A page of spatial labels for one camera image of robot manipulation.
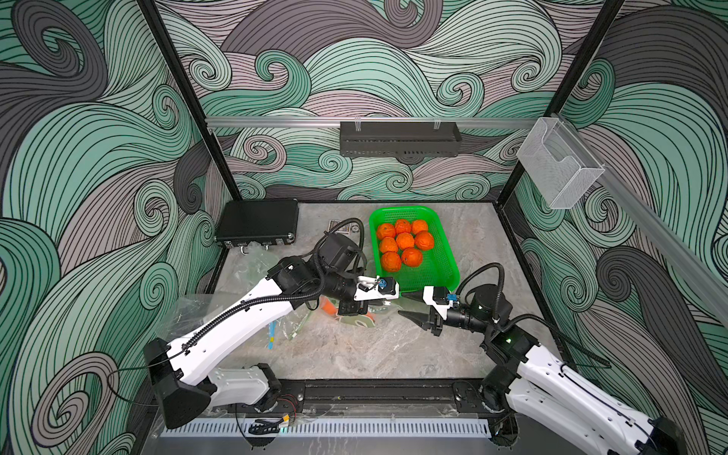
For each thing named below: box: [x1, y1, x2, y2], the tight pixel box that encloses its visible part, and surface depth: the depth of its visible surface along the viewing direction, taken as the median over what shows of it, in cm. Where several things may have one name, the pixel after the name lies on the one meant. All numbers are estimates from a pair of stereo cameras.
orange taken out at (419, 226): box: [412, 218, 429, 236], surface depth 108 cm
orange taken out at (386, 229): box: [377, 222, 397, 240], surface depth 106 cm
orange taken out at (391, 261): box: [382, 251, 401, 273], surface depth 97 cm
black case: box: [216, 198, 299, 247], surface depth 117 cm
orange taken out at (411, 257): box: [401, 247, 423, 268], surface depth 97 cm
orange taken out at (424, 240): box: [414, 230, 435, 252], surface depth 103 cm
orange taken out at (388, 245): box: [379, 236, 399, 255], surface depth 101 cm
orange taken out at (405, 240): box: [396, 231, 415, 251], surface depth 103 cm
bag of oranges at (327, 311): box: [284, 296, 399, 343], surface depth 85 cm
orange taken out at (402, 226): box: [395, 218, 412, 235], surface depth 106 cm
